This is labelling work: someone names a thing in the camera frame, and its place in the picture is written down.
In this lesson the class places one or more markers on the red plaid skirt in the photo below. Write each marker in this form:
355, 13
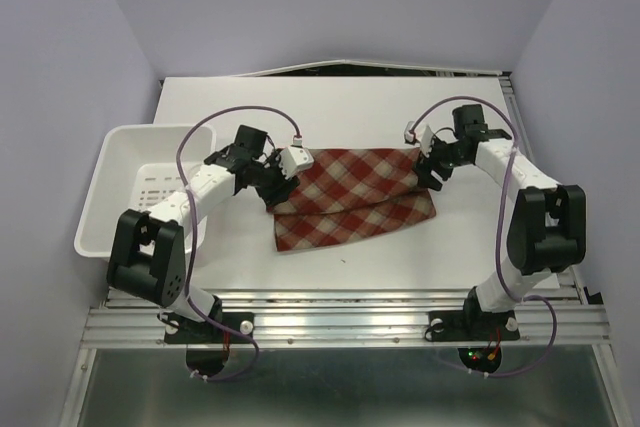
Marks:
349, 195

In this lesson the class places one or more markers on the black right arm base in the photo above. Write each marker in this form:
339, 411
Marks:
481, 339

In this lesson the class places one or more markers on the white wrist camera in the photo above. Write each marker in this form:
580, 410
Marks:
294, 158
420, 135

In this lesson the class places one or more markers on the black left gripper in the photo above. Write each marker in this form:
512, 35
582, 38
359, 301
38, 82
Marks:
274, 195

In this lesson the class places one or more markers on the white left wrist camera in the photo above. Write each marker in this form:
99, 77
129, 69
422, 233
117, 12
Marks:
294, 158

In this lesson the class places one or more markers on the aluminium front rail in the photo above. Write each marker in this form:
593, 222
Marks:
299, 319

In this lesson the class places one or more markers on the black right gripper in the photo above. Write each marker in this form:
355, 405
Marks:
424, 165

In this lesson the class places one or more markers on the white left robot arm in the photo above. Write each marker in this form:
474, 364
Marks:
153, 252

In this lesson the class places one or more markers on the white plastic basket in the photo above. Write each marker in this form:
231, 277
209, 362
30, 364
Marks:
135, 169

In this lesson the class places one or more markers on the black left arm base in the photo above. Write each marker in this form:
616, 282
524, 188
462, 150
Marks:
208, 355

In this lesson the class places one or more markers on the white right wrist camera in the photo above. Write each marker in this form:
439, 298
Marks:
420, 135

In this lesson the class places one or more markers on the aluminium rail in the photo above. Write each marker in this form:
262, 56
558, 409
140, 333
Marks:
572, 276
299, 319

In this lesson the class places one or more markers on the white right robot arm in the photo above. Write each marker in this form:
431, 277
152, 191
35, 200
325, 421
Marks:
541, 226

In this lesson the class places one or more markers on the aluminium right side rail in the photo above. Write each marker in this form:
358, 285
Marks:
572, 276

